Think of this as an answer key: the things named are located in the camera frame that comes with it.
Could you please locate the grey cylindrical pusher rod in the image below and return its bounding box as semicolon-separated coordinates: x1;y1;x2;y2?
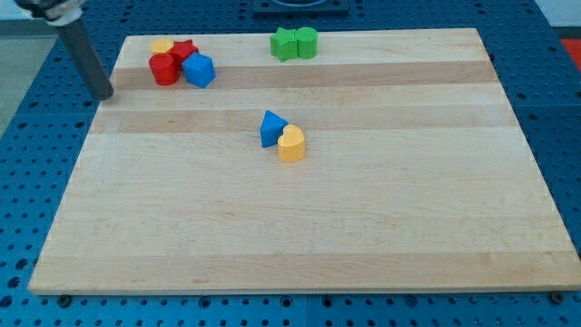
55;19;114;101

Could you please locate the green star block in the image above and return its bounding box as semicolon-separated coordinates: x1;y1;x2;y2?
270;27;299;62

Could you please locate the red cylinder block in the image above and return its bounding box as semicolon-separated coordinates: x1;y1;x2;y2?
149;53;179;86

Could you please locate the red star block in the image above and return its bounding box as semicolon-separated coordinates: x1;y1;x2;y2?
169;39;199;71

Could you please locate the yellow hexagon block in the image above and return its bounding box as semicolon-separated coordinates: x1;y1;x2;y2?
150;38;174;55

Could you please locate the blue triangle block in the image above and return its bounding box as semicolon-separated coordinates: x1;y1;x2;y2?
260;110;289;148

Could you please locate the robot arm end white collar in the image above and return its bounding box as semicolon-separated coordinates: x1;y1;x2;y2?
15;0;86;26

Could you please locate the yellow heart block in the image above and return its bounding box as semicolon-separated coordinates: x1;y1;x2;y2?
278;124;306;163

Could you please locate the green cylinder block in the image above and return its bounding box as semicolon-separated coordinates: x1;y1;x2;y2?
295;27;318;59

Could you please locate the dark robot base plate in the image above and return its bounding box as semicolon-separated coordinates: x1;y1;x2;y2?
252;0;350;15

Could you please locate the light wooden board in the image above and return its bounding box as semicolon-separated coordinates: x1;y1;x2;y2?
28;28;580;295

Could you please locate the blue cube block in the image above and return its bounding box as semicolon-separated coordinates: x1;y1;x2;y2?
182;53;215;88

